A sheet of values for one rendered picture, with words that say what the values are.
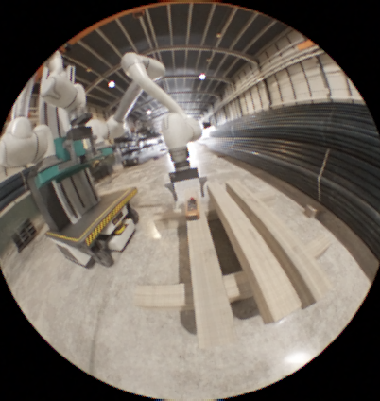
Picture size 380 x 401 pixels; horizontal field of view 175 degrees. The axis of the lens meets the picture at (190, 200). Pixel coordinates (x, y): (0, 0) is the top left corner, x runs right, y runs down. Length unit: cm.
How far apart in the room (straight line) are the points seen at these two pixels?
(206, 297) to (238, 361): 34
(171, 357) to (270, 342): 37
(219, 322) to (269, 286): 18
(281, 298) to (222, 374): 37
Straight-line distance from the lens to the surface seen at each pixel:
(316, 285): 50
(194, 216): 61
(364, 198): 106
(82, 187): 115
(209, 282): 42
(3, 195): 318
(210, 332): 38
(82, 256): 98
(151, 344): 65
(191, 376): 63
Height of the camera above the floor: 58
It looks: 27 degrees down
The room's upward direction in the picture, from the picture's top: 13 degrees counter-clockwise
